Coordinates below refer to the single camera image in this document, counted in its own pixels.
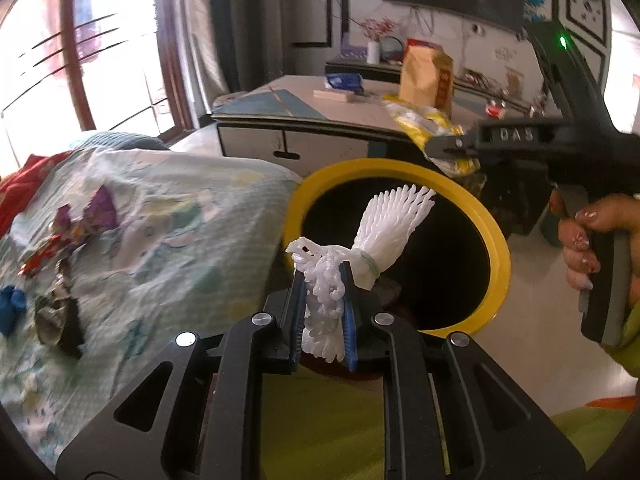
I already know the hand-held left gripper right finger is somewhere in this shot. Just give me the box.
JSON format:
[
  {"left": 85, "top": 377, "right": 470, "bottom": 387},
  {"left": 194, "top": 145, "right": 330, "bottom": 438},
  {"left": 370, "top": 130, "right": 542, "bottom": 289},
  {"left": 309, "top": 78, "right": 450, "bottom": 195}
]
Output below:
[{"left": 340, "top": 262, "right": 586, "bottom": 480}]

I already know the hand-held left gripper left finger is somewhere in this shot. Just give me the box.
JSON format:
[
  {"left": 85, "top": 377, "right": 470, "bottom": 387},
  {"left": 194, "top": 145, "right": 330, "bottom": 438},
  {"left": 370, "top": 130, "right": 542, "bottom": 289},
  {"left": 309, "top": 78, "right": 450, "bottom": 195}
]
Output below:
[{"left": 55, "top": 265, "right": 307, "bottom": 480}]

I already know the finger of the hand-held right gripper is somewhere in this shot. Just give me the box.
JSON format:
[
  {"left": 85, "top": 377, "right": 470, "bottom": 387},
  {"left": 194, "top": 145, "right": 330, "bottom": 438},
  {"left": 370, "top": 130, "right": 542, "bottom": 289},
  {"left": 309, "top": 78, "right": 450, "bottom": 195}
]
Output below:
[{"left": 424, "top": 132, "right": 481, "bottom": 161}]

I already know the yellow and white plastic wrapper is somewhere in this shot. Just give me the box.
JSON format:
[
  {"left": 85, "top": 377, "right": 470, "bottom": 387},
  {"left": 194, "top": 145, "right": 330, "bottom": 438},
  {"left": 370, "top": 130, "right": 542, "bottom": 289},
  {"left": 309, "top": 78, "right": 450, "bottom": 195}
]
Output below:
[{"left": 382, "top": 96, "right": 483, "bottom": 178}]

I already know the yellow rimmed black trash bin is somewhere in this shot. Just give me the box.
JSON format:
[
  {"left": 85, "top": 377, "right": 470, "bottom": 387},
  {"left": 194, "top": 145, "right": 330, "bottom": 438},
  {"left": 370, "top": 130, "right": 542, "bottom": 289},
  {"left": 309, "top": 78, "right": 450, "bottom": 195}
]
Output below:
[{"left": 282, "top": 158, "right": 512, "bottom": 338}]

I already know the white foam net bundle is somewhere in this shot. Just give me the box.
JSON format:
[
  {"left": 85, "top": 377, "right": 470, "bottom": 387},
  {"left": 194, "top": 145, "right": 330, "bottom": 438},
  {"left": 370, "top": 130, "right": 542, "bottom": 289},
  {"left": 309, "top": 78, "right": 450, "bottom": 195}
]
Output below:
[{"left": 285, "top": 185, "right": 437, "bottom": 365}]

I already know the person's right hand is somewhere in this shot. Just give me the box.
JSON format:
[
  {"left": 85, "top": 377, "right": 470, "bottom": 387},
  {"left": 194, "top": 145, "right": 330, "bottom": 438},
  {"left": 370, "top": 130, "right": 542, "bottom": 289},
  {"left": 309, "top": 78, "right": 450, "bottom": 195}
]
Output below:
[{"left": 547, "top": 189, "right": 640, "bottom": 306}]

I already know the yellow paper bag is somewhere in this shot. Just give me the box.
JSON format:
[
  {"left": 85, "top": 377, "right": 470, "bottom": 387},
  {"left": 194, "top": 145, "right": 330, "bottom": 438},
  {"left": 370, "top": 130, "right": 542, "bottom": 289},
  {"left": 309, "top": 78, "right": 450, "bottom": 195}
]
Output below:
[{"left": 398, "top": 38, "right": 455, "bottom": 118}]

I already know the person's lime green clothing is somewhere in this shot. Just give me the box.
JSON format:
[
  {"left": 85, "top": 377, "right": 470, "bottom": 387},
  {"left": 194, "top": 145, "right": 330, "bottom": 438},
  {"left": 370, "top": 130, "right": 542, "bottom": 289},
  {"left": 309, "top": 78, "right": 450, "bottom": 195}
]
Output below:
[{"left": 260, "top": 367, "right": 640, "bottom": 480}]

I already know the round black framed mirror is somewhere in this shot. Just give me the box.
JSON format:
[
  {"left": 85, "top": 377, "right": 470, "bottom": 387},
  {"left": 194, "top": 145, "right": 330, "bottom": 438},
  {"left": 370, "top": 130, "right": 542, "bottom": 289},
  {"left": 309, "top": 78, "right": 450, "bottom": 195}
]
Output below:
[{"left": 379, "top": 36, "right": 405, "bottom": 65}]

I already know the dark television cabinet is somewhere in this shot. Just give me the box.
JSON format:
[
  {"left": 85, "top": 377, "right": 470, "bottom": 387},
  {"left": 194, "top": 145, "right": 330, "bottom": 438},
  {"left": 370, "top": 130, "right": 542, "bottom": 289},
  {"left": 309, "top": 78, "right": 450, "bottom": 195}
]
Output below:
[{"left": 325, "top": 57, "right": 531, "bottom": 111}]

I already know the white vase with red flowers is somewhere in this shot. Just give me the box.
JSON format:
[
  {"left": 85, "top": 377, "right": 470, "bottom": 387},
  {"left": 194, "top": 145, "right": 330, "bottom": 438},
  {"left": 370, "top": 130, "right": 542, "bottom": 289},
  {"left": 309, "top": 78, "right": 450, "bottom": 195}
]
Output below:
[{"left": 360, "top": 17, "right": 398, "bottom": 65}]

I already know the blue tissue pack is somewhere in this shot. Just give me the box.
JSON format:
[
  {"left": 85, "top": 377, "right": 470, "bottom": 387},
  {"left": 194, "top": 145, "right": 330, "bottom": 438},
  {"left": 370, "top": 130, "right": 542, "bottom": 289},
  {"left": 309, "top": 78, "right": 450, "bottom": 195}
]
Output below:
[{"left": 324, "top": 72, "right": 363, "bottom": 92}]

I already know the marble top coffee table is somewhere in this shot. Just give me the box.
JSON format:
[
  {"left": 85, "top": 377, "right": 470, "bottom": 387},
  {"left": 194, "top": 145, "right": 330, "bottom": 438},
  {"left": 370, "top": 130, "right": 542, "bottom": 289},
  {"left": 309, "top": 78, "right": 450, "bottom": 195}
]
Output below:
[{"left": 210, "top": 74, "right": 551, "bottom": 201}]

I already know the purple snack wrapper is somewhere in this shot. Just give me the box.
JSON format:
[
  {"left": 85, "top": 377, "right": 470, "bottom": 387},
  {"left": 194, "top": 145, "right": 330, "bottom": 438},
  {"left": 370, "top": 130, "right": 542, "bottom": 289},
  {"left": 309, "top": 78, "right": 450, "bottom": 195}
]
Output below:
[{"left": 52, "top": 185, "right": 120, "bottom": 243}]

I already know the blue quilted cover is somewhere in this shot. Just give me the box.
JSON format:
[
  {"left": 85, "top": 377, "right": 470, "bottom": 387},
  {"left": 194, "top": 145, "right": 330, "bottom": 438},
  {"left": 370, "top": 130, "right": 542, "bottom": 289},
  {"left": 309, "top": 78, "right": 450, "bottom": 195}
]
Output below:
[{"left": 67, "top": 131, "right": 171, "bottom": 153}]

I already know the red foil wrapper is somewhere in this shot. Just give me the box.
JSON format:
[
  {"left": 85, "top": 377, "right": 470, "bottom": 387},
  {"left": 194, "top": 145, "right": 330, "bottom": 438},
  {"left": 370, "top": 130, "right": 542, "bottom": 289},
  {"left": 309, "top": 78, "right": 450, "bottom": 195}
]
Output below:
[{"left": 17, "top": 237, "right": 68, "bottom": 277}]

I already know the blue and beige curtain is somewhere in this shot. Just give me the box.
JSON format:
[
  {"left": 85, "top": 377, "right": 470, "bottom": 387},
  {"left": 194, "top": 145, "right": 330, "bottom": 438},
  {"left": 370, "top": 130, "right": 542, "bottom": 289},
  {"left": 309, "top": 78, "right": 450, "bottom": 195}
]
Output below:
[{"left": 185, "top": 0, "right": 281, "bottom": 111}]

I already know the blue crumpled bag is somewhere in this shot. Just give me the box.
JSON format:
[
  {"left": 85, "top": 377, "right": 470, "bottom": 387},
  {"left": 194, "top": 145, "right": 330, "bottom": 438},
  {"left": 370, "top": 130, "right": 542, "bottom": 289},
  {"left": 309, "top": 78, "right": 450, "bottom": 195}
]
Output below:
[{"left": 0, "top": 285, "right": 32, "bottom": 337}]

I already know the brown framed glass door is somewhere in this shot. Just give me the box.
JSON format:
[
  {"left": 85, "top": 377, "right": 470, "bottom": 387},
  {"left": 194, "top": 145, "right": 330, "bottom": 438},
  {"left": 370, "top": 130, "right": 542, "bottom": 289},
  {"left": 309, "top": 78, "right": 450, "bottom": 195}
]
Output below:
[{"left": 0, "top": 0, "right": 196, "bottom": 136}]

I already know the red floral blanket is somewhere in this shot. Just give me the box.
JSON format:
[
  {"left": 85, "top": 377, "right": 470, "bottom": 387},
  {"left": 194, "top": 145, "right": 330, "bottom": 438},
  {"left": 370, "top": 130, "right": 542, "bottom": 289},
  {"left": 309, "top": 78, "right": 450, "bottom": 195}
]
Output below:
[{"left": 0, "top": 152, "right": 66, "bottom": 236}]

